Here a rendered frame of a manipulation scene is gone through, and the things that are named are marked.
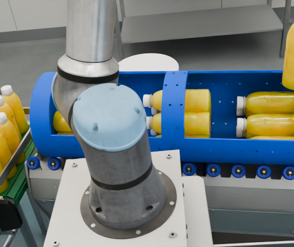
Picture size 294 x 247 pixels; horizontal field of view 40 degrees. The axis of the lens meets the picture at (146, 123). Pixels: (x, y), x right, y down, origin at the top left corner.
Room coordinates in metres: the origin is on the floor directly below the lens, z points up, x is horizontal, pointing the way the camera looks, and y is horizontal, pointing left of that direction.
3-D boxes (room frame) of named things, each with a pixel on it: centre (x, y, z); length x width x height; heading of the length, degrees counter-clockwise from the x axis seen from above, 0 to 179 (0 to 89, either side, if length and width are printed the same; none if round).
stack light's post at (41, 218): (1.59, 0.66, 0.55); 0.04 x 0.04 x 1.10; 77
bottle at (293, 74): (0.91, -0.41, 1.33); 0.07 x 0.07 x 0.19
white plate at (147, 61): (1.49, -0.02, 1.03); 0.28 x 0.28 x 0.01
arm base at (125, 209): (0.56, 0.05, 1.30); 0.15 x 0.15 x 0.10
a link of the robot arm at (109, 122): (0.56, 0.06, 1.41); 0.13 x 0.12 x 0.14; 23
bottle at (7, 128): (1.16, 0.49, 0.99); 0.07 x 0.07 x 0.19
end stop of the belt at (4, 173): (1.17, 0.45, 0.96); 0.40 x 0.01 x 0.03; 167
